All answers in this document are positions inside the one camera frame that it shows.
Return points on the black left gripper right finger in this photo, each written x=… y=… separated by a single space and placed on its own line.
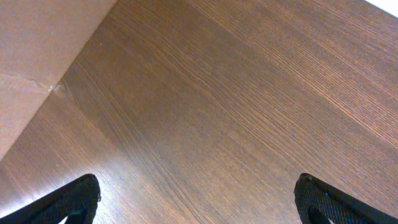
x=319 y=202

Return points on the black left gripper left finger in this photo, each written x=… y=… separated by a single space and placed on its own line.
x=75 y=202

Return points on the brown cardboard box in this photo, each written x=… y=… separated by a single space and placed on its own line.
x=39 y=41

